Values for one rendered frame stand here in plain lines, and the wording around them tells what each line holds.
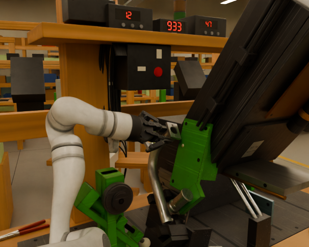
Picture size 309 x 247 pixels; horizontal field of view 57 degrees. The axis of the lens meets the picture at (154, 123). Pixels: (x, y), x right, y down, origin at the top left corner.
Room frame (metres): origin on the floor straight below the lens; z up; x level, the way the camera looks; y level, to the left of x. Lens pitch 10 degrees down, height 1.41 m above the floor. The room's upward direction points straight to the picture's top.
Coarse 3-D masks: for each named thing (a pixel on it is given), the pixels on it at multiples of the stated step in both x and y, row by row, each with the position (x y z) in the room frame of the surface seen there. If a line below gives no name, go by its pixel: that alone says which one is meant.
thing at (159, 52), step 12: (132, 48) 0.94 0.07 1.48; (144, 48) 0.96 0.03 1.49; (156, 48) 0.98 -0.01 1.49; (168, 48) 1.01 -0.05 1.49; (120, 60) 0.97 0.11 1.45; (132, 60) 0.94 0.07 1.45; (144, 60) 0.96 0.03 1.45; (156, 60) 0.98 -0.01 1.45; (168, 60) 1.01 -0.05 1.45; (120, 72) 0.97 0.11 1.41; (132, 72) 0.94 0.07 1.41; (144, 72) 0.96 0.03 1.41; (156, 72) 0.98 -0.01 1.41; (168, 72) 1.01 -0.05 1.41; (120, 84) 0.97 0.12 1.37; (132, 84) 0.94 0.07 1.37; (144, 84) 0.96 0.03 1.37; (156, 84) 0.98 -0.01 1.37; (168, 84) 1.01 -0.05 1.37
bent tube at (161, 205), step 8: (168, 128) 0.82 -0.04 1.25; (176, 128) 0.84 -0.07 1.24; (168, 136) 0.83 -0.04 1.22; (176, 136) 0.82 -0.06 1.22; (152, 152) 0.87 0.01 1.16; (152, 160) 0.86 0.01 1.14; (152, 168) 0.85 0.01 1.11; (152, 176) 0.84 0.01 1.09; (152, 184) 0.82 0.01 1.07; (160, 184) 0.82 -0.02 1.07; (160, 192) 0.80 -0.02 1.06; (160, 200) 0.78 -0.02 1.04; (160, 208) 0.76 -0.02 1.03; (160, 216) 0.75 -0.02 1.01; (168, 216) 0.74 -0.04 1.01
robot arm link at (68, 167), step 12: (60, 156) 0.59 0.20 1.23; (72, 156) 0.59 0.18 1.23; (60, 168) 0.58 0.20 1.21; (72, 168) 0.58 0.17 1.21; (84, 168) 0.61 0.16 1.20; (60, 180) 0.56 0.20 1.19; (72, 180) 0.57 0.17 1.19; (60, 192) 0.55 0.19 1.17; (72, 192) 0.56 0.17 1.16; (60, 204) 0.54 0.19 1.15; (72, 204) 0.57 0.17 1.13; (60, 216) 0.53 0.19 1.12; (60, 228) 0.52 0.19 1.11; (60, 240) 0.50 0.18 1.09
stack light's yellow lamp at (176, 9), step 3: (177, 0) 1.20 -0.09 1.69; (180, 0) 1.20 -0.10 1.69; (183, 0) 1.20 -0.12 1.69; (174, 3) 1.21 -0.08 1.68; (177, 3) 1.20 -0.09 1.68; (180, 3) 1.20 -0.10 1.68; (183, 3) 1.20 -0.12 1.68; (174, 6) 1.21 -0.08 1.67; (177, 6) 1.20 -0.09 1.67; (180, 6) 1.20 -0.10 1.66; (183, 6) 1.20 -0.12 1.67; (174, 9) 1.21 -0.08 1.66; (177, 9) 1.20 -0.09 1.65; (180, 9) 1.20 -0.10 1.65; (183, 9) 1.20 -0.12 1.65; (174, 12) 1.21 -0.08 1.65
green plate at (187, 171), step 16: (192, 128) 0.81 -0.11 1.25; (208, 128) 0.76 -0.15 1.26; (192, 144) 0.79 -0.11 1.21; (208, 144) 0.75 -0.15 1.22; (176, 160) 0.83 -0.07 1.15; (192, 160) 0.77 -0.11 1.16; (208, 160) 0.77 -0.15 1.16; (176, 176) 0.81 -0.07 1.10; (192, 176) 0.75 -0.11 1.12; (208, 176) 0.77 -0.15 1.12
